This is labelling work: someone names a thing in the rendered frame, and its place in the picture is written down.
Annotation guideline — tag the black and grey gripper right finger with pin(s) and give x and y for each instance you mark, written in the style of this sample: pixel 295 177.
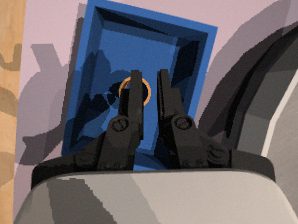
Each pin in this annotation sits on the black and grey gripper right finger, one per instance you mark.
pixel 189 147

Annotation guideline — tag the bronze bushing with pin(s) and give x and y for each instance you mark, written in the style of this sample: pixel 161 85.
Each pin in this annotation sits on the bronze bushing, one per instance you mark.
pixel 127 81

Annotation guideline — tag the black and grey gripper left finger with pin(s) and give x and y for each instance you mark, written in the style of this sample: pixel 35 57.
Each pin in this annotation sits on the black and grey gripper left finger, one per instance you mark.
pixel 114 149

